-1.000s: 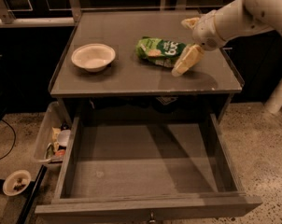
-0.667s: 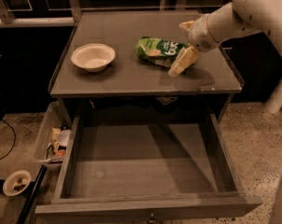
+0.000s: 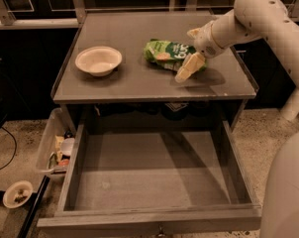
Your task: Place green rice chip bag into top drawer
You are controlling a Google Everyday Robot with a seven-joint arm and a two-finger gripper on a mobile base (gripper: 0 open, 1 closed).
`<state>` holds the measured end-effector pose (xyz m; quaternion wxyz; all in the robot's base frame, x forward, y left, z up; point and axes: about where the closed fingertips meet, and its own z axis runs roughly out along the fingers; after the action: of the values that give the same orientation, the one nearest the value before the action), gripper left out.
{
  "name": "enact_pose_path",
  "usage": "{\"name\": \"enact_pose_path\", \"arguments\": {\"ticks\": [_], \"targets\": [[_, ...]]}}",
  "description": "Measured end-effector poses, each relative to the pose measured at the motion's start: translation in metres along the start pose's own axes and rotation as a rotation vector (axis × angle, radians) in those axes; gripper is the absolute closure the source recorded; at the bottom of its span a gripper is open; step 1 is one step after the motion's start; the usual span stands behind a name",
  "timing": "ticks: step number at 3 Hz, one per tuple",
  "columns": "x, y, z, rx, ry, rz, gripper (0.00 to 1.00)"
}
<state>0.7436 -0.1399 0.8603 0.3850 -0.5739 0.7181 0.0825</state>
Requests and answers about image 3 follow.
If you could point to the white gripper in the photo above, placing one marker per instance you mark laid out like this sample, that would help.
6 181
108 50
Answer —
205 40

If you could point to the green rice chip bag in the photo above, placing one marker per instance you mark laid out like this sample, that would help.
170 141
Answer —
167 54

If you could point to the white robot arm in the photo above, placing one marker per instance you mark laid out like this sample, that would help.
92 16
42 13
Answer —
250 20

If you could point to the grey open top drawer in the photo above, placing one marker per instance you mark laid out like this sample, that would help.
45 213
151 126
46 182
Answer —
126 182

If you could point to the grey wooden cabinet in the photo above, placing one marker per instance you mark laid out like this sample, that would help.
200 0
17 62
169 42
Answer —
145 40

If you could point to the white paper bowl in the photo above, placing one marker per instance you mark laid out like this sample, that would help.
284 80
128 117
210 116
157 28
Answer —
98 61

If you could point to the white round lid in bin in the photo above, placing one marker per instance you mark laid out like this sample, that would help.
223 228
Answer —
67 146

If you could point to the clear plastic storage bin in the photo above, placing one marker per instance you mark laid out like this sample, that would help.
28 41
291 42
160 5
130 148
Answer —
51 162

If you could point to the black bar on floor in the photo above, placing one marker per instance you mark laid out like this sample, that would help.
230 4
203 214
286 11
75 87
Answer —
36 200

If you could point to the metal railing frame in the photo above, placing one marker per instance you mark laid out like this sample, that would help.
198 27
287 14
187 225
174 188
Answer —
40 14

